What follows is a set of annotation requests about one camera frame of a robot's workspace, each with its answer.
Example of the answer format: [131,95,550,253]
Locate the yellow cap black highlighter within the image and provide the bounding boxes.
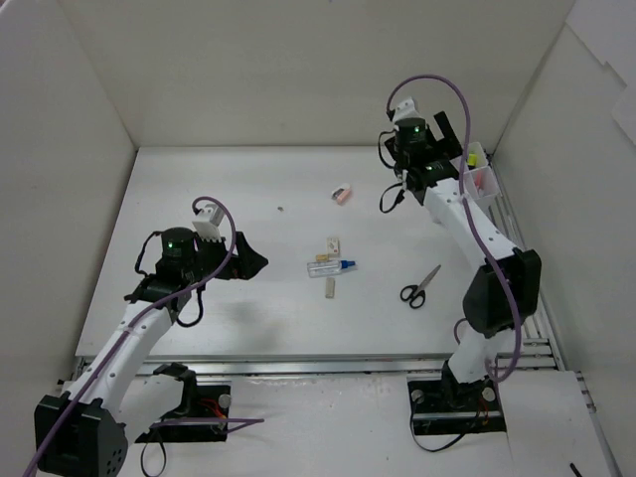
[467,153,478,168]

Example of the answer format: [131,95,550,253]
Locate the red pen with clear cap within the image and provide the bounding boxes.
[475,171,485,197]

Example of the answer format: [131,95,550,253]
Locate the clear glue bottle blue cap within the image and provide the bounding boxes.
[307,259,357,278]

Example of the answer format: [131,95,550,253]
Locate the black handled scissors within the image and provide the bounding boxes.
[399,264,441,309]

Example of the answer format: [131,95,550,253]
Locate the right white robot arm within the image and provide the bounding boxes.
[379,104,542,409]

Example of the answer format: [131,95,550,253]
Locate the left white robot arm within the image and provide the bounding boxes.
[24,228,268,476]

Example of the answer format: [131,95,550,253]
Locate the white compartment organizer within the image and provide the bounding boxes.
[463,142,500,214]

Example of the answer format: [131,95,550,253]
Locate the beige eraser stick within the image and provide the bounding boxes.
[325,277,336,299]

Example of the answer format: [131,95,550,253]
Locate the pink white eraser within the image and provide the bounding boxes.
[331,183,352,206]

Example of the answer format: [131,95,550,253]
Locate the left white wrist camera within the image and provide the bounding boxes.
[193,204,225,242]

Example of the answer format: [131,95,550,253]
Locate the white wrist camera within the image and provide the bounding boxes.
[389,96,421,123]
[193,204,225,242]

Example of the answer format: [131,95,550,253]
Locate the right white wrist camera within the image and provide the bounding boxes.
[389,96,421,123]

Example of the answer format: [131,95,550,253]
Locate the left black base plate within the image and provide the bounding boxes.
[136,384,232,443]

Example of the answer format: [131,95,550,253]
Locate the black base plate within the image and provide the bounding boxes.
[407,380,507,436]
[136,384,232,443]

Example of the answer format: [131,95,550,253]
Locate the aluminium rail front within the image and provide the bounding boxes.
[74,353,458,384]

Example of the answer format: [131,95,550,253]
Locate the aluminium rail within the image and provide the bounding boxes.
[489,164,565,371]
[74,353,458,384]

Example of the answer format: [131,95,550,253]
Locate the aluminium rail right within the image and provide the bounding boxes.
[489,164,565,371]

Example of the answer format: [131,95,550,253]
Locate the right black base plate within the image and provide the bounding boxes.
[407,380,507,436]

